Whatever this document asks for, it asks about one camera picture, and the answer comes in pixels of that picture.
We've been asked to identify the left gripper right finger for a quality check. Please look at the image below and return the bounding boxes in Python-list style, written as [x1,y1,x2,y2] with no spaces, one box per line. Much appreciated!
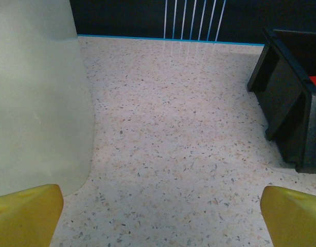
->
[260,185,316,247]

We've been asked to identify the black plastic bin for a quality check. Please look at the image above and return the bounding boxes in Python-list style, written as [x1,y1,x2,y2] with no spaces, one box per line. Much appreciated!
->
[247,27,316,174]

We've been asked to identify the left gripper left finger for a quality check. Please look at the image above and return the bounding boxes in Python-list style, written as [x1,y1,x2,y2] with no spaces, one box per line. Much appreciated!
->
[0,184,64,247]

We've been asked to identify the cream pink knife block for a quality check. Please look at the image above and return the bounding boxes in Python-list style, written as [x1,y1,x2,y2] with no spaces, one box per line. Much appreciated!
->
[0,0,95,198]

